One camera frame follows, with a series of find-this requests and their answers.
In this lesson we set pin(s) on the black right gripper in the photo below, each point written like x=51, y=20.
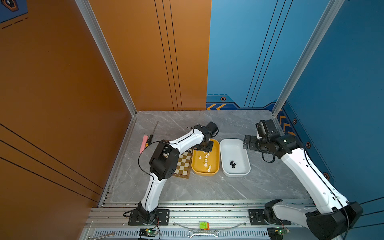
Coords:
x=252, y=139

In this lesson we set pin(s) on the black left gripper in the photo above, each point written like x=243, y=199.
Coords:
x=209, y=149

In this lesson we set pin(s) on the white chess pieces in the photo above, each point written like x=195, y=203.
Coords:
x=204, y=160

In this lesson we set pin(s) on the black chess pieces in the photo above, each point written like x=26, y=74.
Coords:
x=233, y=164

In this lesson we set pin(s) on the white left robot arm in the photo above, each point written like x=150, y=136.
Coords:
x=163, y=164

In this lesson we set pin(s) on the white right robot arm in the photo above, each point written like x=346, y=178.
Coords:
x=332, y=214

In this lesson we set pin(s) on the green circuit board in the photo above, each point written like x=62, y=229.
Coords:
x=148, y=233

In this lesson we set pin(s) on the yellow plastic tray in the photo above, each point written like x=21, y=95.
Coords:
x=214, y=161

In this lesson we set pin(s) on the white plastic tray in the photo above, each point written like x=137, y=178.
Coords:
x=233, y=150

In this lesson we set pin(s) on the brown chessboard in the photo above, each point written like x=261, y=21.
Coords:
x=184, y=165

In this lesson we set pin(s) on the green orange small box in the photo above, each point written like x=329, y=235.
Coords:
x=204, y=226

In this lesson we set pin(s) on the silver wrench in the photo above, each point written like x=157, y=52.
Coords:
x=192, y=234

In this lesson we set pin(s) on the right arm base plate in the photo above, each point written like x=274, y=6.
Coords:
x=263, y=217

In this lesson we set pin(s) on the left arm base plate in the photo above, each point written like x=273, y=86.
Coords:
x=159, y=217

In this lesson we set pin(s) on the aluminium right corner post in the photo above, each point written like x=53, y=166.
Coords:
x=317, y=36

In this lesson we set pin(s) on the aluminium corner post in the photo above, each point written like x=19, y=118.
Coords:
x=317, y=36
x=101, y=42

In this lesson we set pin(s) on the aluminium left corner post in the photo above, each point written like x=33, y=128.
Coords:
x=101, y=42

